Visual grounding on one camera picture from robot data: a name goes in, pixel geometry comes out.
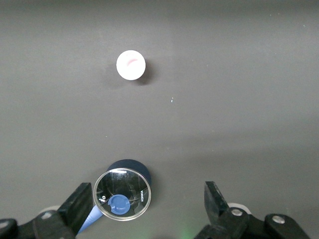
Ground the dark blue saucepan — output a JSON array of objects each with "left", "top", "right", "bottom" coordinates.
[{"left": 77, "top": 159, "right": 152, "bottom": 235}]

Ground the dark grey table cover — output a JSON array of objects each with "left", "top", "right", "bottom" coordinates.
[{"left": 0, "top": 0, "right": 319, "bottom": 239}]

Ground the glass lid with blue knob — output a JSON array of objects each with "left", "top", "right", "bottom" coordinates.
[{"left": 93, "top": 168, "right": 152, "bottom": 222}]

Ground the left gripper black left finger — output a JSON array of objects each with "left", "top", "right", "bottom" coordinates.
[{"left": 0, "top": 182, "right": 93, "bottom": 239}]

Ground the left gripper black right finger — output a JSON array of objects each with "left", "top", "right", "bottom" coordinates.
[{"left": 194, "top": 181, "right": 311, "bottom": 239}]

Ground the pink plastic cup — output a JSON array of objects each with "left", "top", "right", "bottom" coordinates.
[{"left": 116, "top": 50, "right": 146, "bottom": 81}]

